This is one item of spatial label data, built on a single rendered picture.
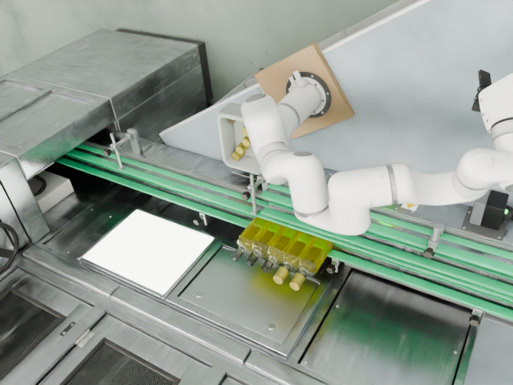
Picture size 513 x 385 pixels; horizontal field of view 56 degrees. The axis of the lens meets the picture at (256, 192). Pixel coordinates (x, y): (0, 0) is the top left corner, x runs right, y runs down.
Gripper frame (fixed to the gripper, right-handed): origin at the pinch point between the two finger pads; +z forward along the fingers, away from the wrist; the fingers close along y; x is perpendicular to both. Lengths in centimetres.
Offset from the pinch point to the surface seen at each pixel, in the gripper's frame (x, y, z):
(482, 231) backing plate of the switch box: 31, 36, -24
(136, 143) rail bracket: -55, 127, 20
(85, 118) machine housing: -76, 134, 29
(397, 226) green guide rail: 14, 51, -22
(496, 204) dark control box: 30.7, 29.4, -17.4
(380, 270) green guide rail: 17, 64, -32
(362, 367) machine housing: 11, 65, -62
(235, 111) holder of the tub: -30, 80, 19
